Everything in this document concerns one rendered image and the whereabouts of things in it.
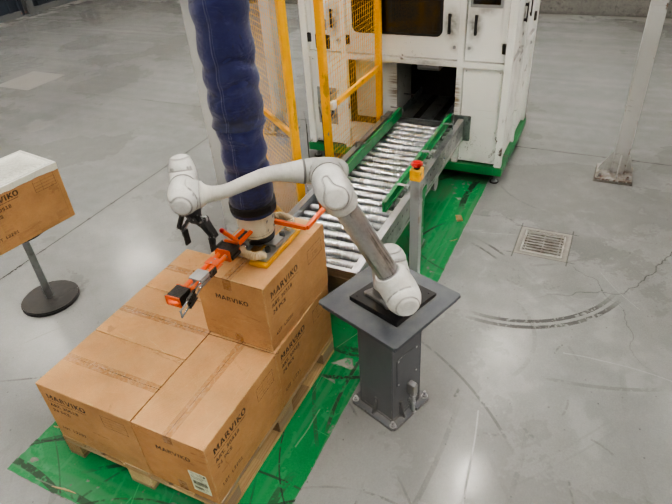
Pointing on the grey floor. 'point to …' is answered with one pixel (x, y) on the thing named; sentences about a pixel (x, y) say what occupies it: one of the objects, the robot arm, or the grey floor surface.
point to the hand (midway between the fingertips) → (200, 244)
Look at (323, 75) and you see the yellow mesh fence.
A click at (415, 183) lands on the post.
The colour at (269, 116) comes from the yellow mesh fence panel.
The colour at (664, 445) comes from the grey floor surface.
